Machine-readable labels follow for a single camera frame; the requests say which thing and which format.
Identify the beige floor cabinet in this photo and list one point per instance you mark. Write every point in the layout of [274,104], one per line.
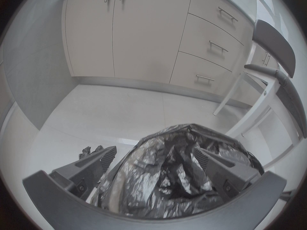
[148,32]

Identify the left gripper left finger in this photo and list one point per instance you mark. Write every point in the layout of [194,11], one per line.
[96,163]

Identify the crumpled black plastic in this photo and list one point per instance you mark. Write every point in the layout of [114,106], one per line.
[87,151]

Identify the black plastic bag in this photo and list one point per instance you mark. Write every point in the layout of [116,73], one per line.
[177,176]

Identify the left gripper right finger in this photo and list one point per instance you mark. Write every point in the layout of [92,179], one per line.
[223,174]

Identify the grey padded white chair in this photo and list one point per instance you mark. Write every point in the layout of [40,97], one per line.
[275,39]

